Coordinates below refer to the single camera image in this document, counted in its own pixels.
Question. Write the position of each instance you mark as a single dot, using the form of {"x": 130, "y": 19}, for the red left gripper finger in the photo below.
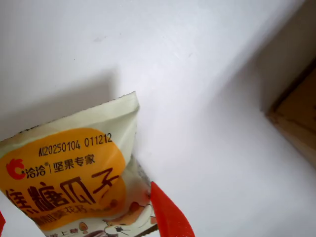
{"x": 1, "y": 220}

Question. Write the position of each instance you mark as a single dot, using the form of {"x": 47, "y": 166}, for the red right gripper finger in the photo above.
{"x": 170, "y": 217}

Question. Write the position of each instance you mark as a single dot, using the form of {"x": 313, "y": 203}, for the yellow cream sunflower seed bag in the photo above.
{"x": 74, "y": 172}

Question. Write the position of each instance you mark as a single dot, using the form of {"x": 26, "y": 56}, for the brown cardboard box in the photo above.
{"x": 296, "y": 118}

